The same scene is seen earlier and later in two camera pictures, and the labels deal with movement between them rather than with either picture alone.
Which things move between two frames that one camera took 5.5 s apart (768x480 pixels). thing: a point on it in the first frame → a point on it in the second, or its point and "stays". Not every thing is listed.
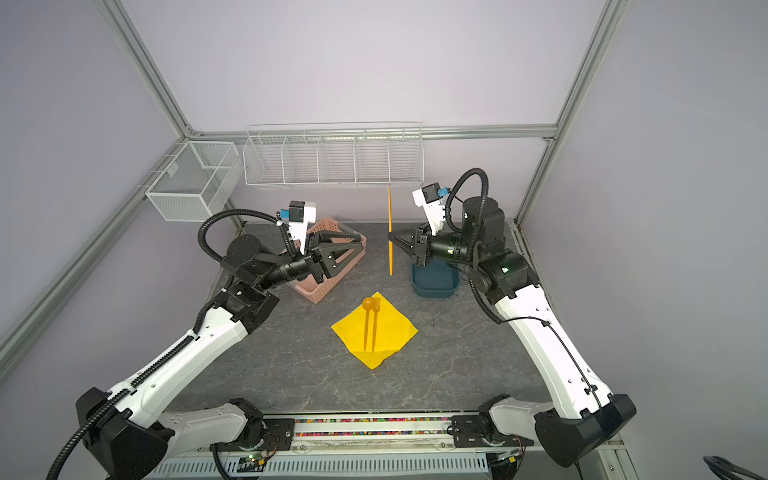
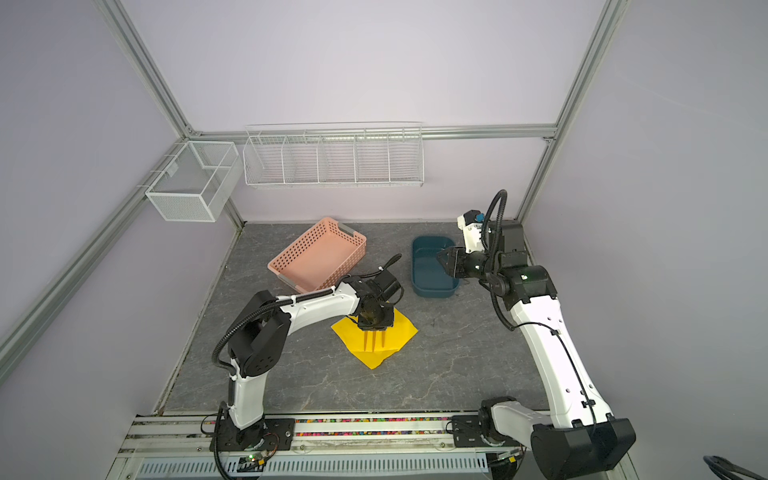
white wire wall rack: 349,153 stays
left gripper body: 314,266 → 379,319
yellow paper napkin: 392,331 stays
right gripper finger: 406,241 → 446,264
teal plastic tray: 438,279 stays
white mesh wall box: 194,181 stays
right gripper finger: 407,236 → 446,253
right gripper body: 426,250 → 468,267
